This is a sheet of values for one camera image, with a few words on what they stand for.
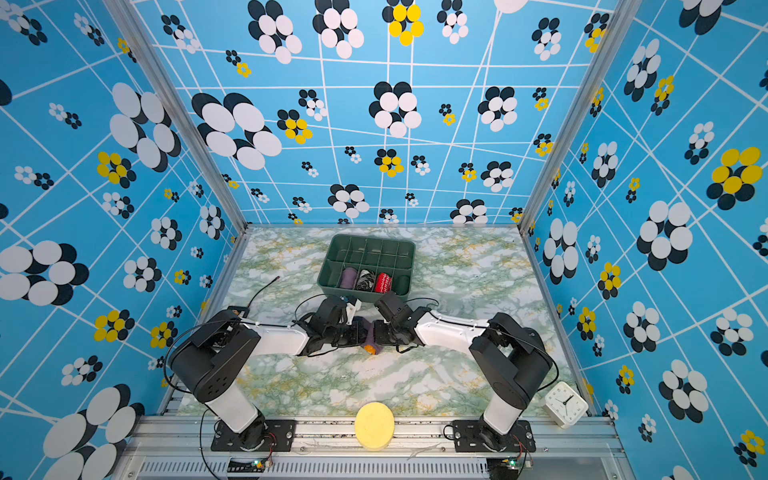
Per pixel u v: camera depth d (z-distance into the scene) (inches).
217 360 18.4
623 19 26.8
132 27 27.8
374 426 28.8
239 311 37.4
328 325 29.2
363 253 41.0
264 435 28.3
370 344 33.2
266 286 40.1
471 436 28.5
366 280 37.8
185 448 29.3
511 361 18.0
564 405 29.7
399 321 27.1
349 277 38.6
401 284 37.9
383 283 37.9
